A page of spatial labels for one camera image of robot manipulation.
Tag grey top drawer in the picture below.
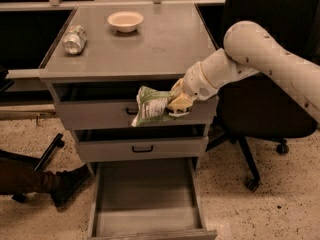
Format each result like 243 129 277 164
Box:
53 80 220 131

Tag brown trouser leg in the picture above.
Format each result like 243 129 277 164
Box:
0 160 58 195

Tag green jalapeno chip bag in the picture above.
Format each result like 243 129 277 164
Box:
131 86 176 127

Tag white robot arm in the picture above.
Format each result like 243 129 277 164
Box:
167 21 320 122

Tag grey bottom drawer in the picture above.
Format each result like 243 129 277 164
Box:
87 158 217 240

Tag grey drawer cabinet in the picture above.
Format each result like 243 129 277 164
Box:
37 2 229 172

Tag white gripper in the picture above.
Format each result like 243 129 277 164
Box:
167 62 218 113

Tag crushed silver soda can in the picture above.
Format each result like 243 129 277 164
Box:
62 25 87 55

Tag black office chair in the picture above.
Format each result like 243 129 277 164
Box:
198 0 319 191

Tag black shoe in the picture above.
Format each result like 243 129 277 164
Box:
49 165 90 208

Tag white paper bowl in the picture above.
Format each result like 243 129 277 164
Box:
107 11 144 33

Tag grey middle drawer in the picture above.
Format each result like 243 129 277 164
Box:
74 125 208 162

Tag grey drawer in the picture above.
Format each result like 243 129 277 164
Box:
74 125 208 162
87 158 217 240
53 80 220 131

